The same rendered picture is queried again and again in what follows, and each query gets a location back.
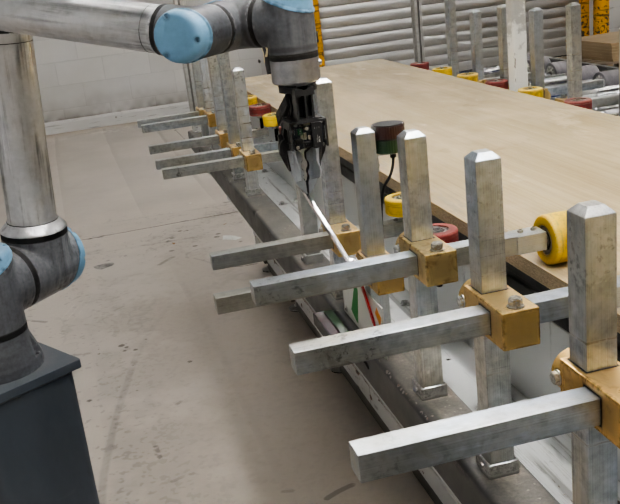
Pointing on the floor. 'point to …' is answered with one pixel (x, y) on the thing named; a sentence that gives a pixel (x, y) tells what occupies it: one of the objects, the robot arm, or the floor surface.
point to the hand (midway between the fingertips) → (306, 186)
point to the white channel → (518, 76)
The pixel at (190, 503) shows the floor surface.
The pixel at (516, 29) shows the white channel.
